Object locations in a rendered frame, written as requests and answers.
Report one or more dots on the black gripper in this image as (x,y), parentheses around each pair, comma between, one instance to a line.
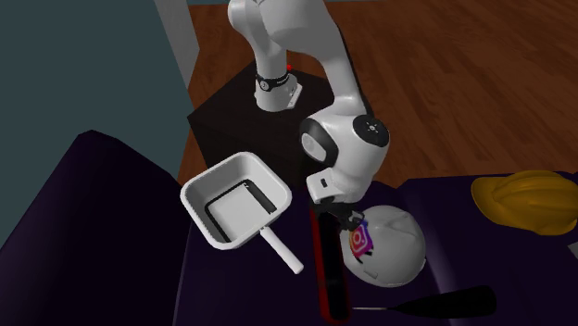
(333,210)

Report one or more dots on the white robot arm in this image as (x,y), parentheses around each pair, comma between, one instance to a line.
(347,149)

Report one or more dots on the pink orange purple square tile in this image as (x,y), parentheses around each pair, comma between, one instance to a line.
(360,239)

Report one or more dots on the long black red-edged case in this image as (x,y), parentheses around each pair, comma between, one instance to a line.
(332,271)

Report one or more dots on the white hard hat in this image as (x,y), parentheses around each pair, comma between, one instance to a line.
(397,248)

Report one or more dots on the black robot stand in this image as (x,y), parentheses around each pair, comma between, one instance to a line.
(234,131)

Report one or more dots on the yellow hard hat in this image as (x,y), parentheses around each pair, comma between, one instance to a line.
(528,203)

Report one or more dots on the dark purple sofa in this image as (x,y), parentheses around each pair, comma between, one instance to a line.
(99,253)

